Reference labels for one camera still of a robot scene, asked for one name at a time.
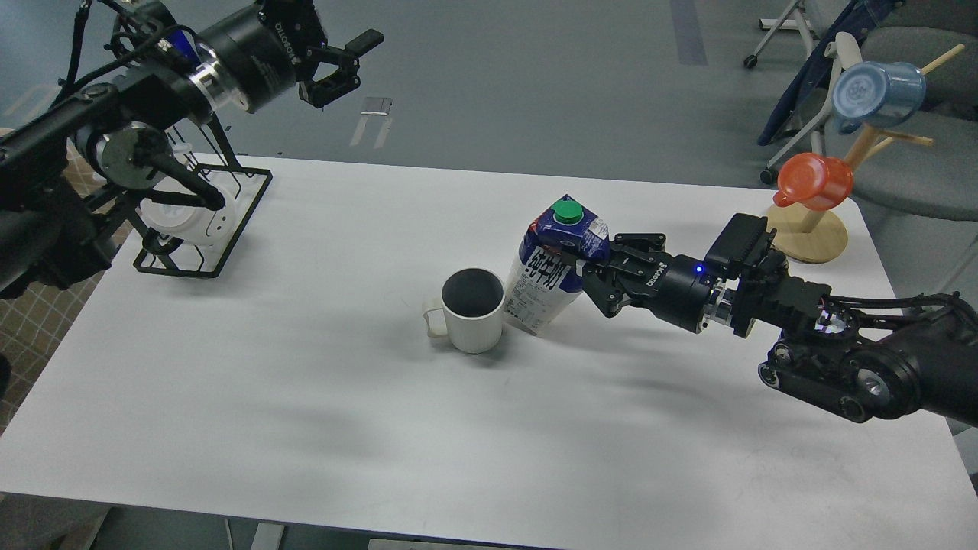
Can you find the blue mug on stand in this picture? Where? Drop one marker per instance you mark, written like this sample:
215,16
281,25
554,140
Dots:
881,95

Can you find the blue white milk carton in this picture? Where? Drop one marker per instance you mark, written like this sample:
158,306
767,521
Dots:
544,277

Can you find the white ribbed mug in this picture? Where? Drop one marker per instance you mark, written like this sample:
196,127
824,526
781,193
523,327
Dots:
467,310

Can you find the white cup on rack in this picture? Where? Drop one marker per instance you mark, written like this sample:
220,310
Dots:
198,226

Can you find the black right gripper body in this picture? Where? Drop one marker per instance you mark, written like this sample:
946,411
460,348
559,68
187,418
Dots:
682,294

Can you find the wooden mug tree stand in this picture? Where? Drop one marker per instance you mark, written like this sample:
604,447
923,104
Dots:
819,237

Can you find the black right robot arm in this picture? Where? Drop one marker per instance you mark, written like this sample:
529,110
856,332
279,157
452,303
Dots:
854,357

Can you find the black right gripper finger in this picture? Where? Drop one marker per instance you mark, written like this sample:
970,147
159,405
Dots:
594,279
638,250

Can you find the orange mug on stand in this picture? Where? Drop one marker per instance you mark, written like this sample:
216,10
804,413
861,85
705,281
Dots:
814,181

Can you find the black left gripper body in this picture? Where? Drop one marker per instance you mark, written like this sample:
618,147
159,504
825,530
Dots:
245,63

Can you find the black wire cup rack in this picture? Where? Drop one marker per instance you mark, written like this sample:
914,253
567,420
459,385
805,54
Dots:
138,162

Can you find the beige checkered cloth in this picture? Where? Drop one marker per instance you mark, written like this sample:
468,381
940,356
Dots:
33,327

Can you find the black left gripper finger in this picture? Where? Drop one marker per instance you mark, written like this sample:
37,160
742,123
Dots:
345,79
288,13

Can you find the grey office chair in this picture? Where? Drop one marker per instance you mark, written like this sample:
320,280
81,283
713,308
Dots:
937,181

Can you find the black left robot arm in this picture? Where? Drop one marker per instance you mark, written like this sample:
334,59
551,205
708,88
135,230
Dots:
72,176

